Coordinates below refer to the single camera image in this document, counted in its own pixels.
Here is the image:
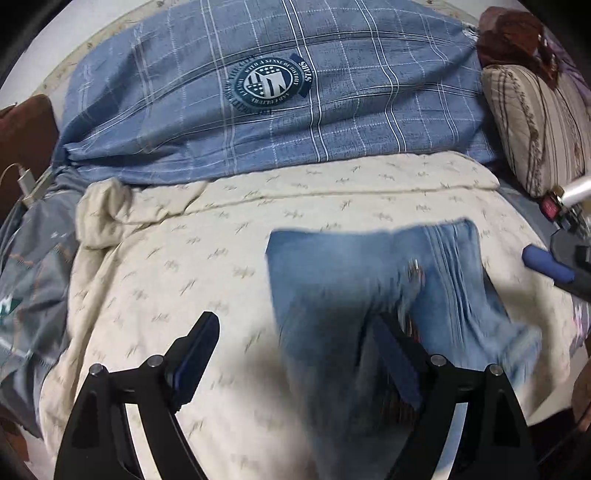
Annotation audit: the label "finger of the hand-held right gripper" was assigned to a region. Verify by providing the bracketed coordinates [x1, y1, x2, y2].
[522, 244, 578, 284]

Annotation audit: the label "dark blue bottle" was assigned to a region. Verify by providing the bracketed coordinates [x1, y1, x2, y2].
[556, 203, 587, 236]

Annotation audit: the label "blue plaid pillow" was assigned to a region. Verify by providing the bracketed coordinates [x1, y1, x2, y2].
[58, 0, 502, 185]

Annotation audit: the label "striped floral cushion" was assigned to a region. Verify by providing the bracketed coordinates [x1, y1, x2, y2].
[480, 65, 591, 199]

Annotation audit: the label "white charger cable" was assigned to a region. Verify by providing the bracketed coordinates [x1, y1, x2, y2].
[0, 162, 28, 190]

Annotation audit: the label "cream patterned blanket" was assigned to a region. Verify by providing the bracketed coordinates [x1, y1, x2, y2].
[39, 152, 583, 480]

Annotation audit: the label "blue denim pants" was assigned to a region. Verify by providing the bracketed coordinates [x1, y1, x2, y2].
[265, 219, 543, 480]

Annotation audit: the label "brown cushion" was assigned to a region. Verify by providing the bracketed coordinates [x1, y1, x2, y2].
[0, 95, 61, 195]

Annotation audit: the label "person's right forearm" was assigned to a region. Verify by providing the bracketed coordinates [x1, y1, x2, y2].
[570, 355, 591, 416]

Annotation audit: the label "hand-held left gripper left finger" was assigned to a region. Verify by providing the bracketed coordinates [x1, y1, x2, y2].
[54, 311, 220, 480]

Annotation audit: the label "purple cloth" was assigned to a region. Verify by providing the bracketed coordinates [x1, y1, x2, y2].
[547, 37, 591, 97]

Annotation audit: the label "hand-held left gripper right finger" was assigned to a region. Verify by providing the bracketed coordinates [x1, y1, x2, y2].
[372, 311, 539, 480]

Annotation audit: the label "dark red bottle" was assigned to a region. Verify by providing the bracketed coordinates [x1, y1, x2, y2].
[540, 187, 566, 220]

